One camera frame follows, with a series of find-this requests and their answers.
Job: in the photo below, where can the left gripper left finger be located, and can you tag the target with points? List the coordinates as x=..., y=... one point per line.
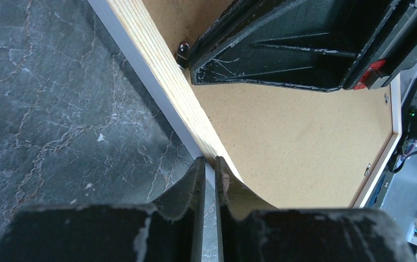
x=167, y=229

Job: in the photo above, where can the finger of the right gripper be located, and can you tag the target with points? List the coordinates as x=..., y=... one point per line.
x=322, y=46

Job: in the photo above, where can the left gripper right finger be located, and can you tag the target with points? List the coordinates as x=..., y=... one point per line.
x=251, y=229

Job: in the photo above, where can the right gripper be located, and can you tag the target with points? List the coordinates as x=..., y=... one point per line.
x=391, y=48

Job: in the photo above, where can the brown cardboard backing board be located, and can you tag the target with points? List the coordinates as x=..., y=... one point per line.
x=298, y=148

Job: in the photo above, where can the wooden picture frame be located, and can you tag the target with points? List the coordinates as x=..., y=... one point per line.
x=147, y=33

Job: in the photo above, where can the black frame retaining clip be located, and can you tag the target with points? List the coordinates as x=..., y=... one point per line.
x=181, y=55

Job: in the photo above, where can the aluminium rail frame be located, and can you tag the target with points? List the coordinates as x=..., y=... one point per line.
x=399, y=197

